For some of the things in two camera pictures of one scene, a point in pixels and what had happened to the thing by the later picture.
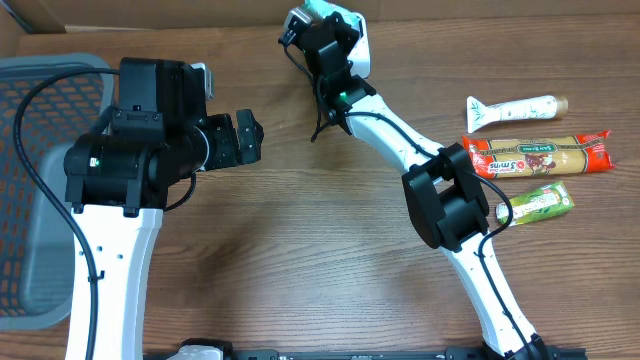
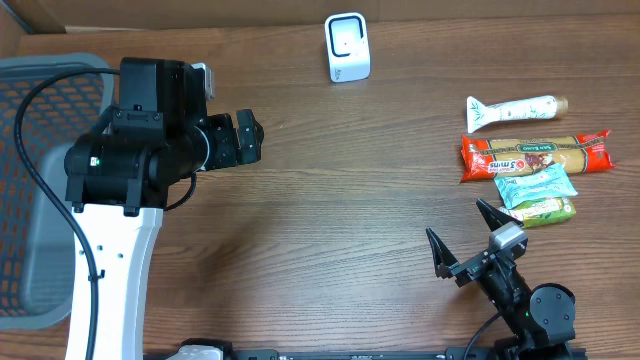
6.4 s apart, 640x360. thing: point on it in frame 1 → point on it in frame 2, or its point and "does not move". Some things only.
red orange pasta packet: [515, 157] does not move
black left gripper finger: [247, 136] does not move
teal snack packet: [325, 7] → [537, 184]
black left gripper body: [235, 142] does not move
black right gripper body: [314, 32] → [473, 266]
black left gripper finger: [258, 136] does not move
